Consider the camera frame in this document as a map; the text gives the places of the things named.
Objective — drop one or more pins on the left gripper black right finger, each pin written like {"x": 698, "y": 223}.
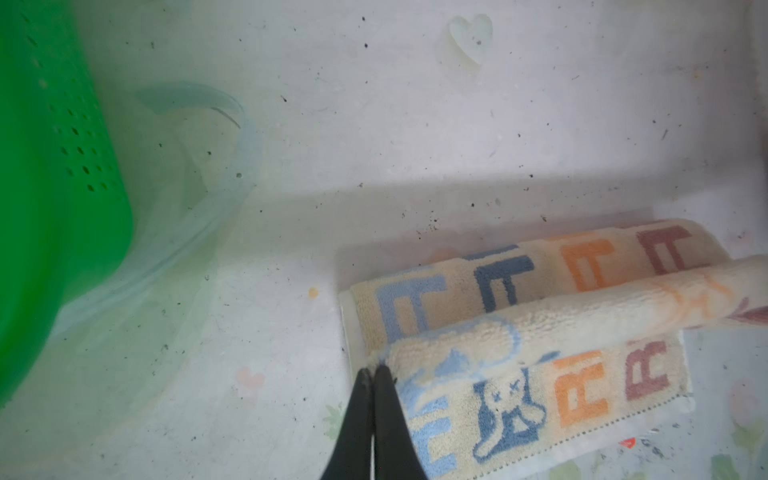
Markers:
{"x": 395, "y": 457}

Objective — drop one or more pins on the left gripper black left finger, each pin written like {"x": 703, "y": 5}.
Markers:
{"x": 351, "y": 456}

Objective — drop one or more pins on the striped rabbit text towel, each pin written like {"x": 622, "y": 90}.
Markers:
{"x": 527, "y": 356}

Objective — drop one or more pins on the green plastic basket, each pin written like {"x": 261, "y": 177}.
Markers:
{"x": 66, "y": 221}

